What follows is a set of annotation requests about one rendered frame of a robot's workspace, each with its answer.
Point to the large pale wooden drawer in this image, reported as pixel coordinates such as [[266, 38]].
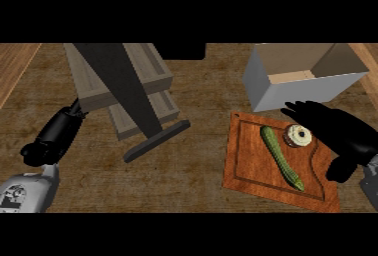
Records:
[[96, 88]]

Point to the black appliance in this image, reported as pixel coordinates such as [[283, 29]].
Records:
[[183, 50]]

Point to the green cucumber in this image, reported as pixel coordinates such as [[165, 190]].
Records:
[[281, 156]]

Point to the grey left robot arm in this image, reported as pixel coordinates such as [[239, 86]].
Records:
[[29, 191]]

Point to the cream frosted cupcake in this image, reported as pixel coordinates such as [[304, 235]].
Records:
[[298, 136]]

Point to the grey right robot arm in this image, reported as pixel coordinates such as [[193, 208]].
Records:
[[371, 188]]

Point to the grey cardboard box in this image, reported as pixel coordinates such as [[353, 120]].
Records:
[[289, 93]]

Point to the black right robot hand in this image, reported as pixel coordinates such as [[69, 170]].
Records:
[[340, 128]]

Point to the brown wooden cutting board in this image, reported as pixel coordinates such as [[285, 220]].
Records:
[[252, 166]]

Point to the small pale wooden drawer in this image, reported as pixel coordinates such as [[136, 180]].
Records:
[[124, 121]]

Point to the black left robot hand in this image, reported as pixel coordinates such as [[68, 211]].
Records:
[[55, 136]]

